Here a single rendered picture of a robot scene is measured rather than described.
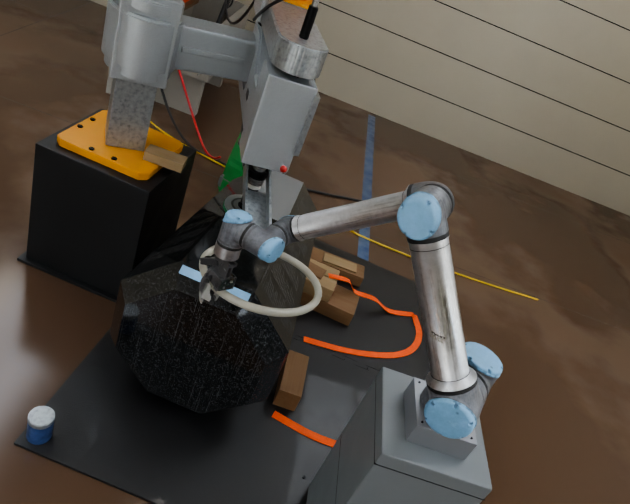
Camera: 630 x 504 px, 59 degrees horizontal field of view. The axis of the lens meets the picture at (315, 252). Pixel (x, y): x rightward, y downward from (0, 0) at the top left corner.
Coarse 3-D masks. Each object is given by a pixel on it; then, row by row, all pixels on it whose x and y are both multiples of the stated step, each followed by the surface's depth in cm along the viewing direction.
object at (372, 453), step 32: (384, 384) 205; (352, 416) 227; (384, 416) 192; (352, 448) 212; (384, 448) 181; (416, 448) 186; (480, 448) 196; (320, 480) 240; (352, 480) 198; (384, 480) 186; (416, 480) 185; (448, 480) 183; (480, 480) 184
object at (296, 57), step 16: (256, 0) 286; (272, 0) 262; (272, 16) 241; (288, 16) 248; (304, 16) 259; (272, 32) 233; (288, 32) 226; (272, 48) 226; (288, 48) 218; (304, 48) 217; (320, 48) 224; (288, 64) 221; (304, 64) 221; (320, 64) 225
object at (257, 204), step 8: (248, 192) 255; (256, 192) 257; (248, 200) 252; (256, 200) 254; (264, 200) 256; (248, 208) 249; (256, 208) 251; (264, 208) 253; (256, 216) 248; (264, 216) 250; (256, 224) 245; (264, 224) 246
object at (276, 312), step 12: (204, 252) 214; (300, 264) 232; (312, 276) 226; (228, 300) 194; (240, 300) 194; (312, 300) 210; (264, 312) 194; (276, 312) 195; (288, 312) 198; (300, 312) 201
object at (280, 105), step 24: (264, 72) 233; (264, 96) 229; (288, 96) 231; (312, 96) 232; (264, 120) 236; (288, 120) 237; (240, 144) 255; (264, 144) 242; (288, 144) 244; (264, 168) 255; (288, 168) 252
